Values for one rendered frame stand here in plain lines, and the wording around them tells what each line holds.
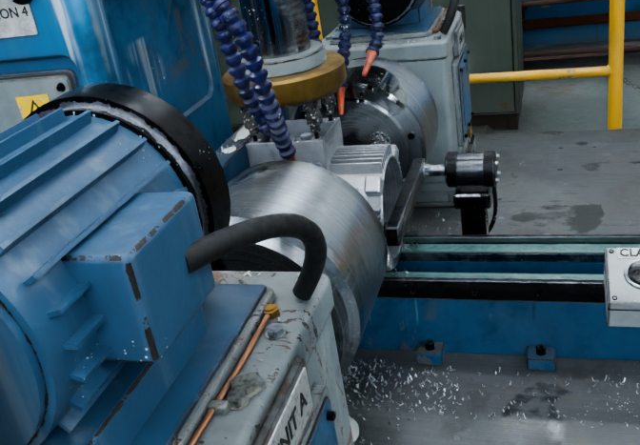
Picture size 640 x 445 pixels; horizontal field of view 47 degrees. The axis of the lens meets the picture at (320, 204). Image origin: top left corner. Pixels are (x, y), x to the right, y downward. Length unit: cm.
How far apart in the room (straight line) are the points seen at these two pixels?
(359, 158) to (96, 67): 38
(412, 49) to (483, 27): 268
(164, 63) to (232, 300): 60
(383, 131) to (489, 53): 296
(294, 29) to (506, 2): 314
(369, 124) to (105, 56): 47
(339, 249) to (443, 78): 73
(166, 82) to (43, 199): 71
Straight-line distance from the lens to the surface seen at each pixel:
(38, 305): 43
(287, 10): 103
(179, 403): 53
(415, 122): 124
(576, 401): 107
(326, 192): 88
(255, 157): 109
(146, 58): 111
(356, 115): 125
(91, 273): 44
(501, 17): 414
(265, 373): 56
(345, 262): 81
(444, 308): 111
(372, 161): 106
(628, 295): 82
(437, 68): 148
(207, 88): 128
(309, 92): 101
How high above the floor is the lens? 149
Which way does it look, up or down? 24 degrees down
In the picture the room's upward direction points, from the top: 9 degrees counter-clockwise
